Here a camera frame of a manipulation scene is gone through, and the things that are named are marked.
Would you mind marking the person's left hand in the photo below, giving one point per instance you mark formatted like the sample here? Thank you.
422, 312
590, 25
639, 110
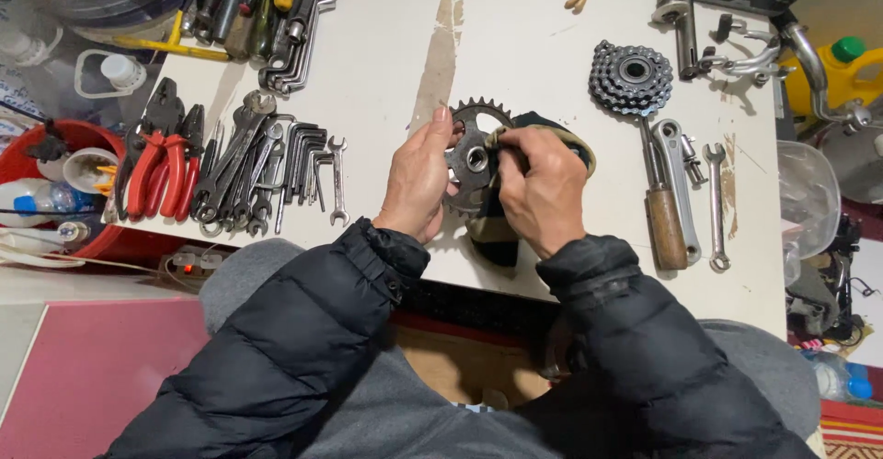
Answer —
412, 183

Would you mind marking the person's right hand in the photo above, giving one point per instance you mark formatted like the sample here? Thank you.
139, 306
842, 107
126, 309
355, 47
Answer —
548, 193

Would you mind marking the person's right fingers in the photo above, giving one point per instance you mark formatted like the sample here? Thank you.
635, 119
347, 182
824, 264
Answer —
521, 145

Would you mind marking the black and beige rag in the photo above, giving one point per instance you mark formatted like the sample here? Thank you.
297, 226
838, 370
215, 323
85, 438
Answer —
491, 231

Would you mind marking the steel freewheel cog cluster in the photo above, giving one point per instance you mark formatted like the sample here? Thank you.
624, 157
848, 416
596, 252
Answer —
631, 76

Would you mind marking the small silver bolt part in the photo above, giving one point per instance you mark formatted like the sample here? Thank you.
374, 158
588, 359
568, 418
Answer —
692, 159

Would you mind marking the small silver open-end wrench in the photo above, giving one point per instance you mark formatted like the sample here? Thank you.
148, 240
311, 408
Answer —
338, 183

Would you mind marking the long silver combination wrench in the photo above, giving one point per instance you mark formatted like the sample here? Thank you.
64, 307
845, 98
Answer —
717, 204

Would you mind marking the group of black hex keys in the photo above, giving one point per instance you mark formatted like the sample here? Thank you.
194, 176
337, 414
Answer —
303, 155

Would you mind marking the open cardboard box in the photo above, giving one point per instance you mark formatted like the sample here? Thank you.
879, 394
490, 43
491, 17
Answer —
462, 369

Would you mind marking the silver bicycle brake caliper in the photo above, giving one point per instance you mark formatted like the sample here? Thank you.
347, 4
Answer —
748, 62

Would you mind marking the pile of assorted hand tools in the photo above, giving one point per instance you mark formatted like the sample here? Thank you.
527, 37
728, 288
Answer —
276, 17

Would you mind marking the group of steel wrenches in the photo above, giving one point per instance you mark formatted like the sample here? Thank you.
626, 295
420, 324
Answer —
238, 169

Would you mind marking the clear plastic container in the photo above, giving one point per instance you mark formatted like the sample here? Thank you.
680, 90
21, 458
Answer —
807, 197

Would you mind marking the yellow jug with green cap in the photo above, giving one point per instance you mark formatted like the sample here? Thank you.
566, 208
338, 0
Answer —
845, 79

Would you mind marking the black machine part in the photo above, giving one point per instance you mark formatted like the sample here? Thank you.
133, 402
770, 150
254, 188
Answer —
824, 286

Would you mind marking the white power strip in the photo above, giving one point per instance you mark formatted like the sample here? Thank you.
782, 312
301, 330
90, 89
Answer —
193, 262

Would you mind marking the yellow metal bar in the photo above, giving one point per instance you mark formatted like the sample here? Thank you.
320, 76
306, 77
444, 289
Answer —
172, 46

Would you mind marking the clear plastic water bottle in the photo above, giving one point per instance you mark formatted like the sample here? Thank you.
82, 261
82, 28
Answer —
835, 376

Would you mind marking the clear jug with white cap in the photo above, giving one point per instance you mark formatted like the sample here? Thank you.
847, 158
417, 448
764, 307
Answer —
117, 72

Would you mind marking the white plastic cup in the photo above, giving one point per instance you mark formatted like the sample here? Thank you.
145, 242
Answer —
88, 168

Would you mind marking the red striped rug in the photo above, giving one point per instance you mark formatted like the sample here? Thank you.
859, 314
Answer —
852, 431

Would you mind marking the red plastic bucket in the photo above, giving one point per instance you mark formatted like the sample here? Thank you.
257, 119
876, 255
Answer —
83, 135

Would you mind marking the clear bottle with blue cap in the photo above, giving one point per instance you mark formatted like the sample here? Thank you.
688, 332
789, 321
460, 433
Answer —
41, 200

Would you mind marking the pink floor mat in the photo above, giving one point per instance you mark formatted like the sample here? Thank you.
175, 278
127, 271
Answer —
90, 376

